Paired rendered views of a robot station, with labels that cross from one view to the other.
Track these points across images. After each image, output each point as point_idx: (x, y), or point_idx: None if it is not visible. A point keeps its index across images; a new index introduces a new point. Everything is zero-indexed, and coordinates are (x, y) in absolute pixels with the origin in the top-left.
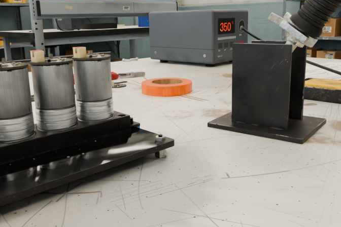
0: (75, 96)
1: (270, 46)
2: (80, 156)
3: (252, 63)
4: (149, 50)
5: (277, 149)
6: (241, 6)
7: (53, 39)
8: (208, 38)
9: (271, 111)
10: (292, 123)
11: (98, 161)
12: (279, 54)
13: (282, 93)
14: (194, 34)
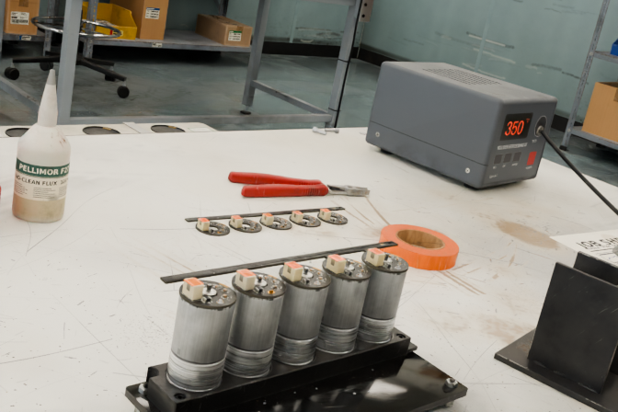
0: (279, 235)
1: (606, 286)
2: (368, 396)
3: (576, 296)
4: (293, 12)
5: None
6: None
7: None
8: (482, 145)
9: (585, 364)
10: (606, 380)
11: (392, 409)
12: (615, 301)
13: (605, 348)
14: (457, 129)
